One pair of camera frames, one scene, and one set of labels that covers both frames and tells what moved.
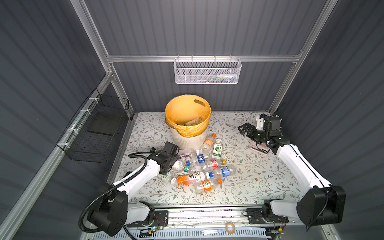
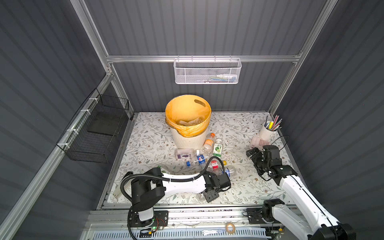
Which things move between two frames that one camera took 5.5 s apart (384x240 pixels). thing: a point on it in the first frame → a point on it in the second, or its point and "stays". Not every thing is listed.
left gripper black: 174,160 → 214,196
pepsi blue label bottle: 200,157 stays
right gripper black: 252,129 → 254,157
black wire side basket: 92,134 stays
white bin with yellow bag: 187,116 stays
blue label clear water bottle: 226,171 stays
